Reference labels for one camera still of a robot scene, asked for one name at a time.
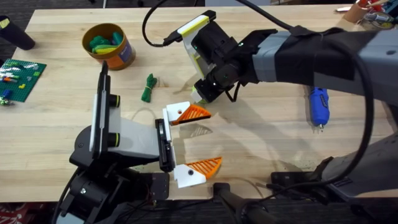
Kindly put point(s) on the brown cup with tools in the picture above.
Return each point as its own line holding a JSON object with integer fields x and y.
{"x": 360, "y": 11}

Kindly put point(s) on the orange tub with toys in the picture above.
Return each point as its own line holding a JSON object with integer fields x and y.
{"x": 109, "y": 46}

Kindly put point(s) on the orange ribbed wedge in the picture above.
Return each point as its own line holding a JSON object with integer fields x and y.
{"x": 209, "y": 166}

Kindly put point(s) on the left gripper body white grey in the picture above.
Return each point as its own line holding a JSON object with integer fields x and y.
{"x": 136, "y": 140}

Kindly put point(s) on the blue electric screwdriver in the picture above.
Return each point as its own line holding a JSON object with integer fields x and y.
{"x": 318, "y": 104}

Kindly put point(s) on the right wrist flat plate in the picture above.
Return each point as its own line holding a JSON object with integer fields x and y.
{"x": 193, "y": 28}

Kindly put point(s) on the black cylinder with yellow label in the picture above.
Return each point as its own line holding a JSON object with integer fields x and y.
{"x": 15, "y": 34}

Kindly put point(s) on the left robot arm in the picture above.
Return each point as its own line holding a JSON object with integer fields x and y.
{"x": 93, "y": 193}

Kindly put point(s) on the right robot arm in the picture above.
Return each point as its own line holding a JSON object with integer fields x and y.
{"x": 384, "y": 56}

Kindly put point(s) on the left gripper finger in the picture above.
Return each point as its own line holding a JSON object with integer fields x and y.
{"x": 178, "y": 112}
{"x": 188, "y": 179}

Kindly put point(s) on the black rail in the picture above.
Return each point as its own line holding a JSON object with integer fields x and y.
{"x": 186, "y": 214}

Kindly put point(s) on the left wrist flat black plate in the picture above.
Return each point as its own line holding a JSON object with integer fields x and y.
{"x": 103, "y": 93}

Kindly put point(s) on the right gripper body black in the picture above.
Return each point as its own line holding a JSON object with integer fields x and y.
{"x": 222, "y": 53}

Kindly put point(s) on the green vegetable toy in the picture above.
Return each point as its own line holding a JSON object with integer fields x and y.
{"x": 148, "y": 88}

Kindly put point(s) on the green board with blocks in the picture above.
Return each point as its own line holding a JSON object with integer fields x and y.
{"x": 21, "y": 79}

